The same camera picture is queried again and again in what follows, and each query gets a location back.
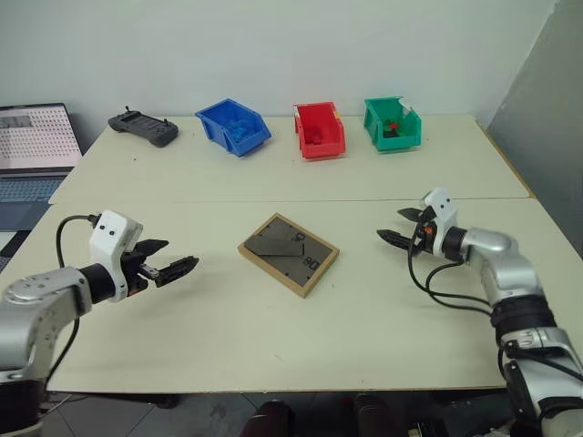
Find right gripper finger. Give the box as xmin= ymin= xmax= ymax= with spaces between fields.
xmin=376 ymin=229 xmax=414 ymax=249
xmin=396 ymin=207 xmax=430 ymax=224

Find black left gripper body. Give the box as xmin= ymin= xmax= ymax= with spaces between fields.
xmin=120 ymin=248 xmax=165 ymax=298

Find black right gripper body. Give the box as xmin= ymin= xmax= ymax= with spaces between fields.
xmin=411 ymin=208 xmax=441 ymax=257

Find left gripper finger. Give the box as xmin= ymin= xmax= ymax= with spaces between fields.
xmin=134 ymin=237 xmax=171 ymax=261
xmin=154 ymin=255 xmax=200 ymax=289

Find green plastic storage bin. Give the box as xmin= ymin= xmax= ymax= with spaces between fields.
xmin=363 ymin=95 xmax=423 ymax=154

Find red plastic storage bin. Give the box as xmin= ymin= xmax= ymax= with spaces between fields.
xmin=291 ymin=100 xmax=348 ymax=160

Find dark grey handheld controller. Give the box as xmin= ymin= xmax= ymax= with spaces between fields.
xmin=107 ymin=105 xmax=179 ymax=149

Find blue plastic storage bin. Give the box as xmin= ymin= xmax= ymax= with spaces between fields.
xmin=194 ymin=97 xmax=273 ymax=158

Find blue plastic parts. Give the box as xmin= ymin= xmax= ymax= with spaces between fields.
xmin=225 ymin=120 xmax=252 ymax=140

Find grey laptop computer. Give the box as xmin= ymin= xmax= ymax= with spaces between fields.
xmin=0 ymin=103 xmax=84 ymax=274

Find grey partition panel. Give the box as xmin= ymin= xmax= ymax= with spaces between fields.
xmin=473 ymin=0 xmax=583 ymax=274

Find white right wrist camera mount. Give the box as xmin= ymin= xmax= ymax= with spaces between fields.
xmin=419 ymin=187 xmax=459 ymax=260

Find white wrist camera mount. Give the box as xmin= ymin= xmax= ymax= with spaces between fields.
xmin=88 ymin=209 xmax=145 ymax=304
xmin=419 ymin=187 xmax=459 ymax=260

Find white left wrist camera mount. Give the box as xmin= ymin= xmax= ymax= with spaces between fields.
xmin=88 ymin=209 xmax=145 ymax=304

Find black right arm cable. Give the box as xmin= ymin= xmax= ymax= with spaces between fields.
xmin=406 ymin=236 xmax=498 ymax=316

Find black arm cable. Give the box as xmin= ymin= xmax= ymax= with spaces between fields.
xmin=44 ymin=213 xmax=99 ymax=392
xmin=406 ymin=236 xmax=498 ymax=316

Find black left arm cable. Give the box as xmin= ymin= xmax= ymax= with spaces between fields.
xmin=44 ymin=213 xmax=99 ymax=392

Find wooden framed grey tray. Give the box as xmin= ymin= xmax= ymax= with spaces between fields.
xmin=237 ymin=212 xmax=342 ymax=300

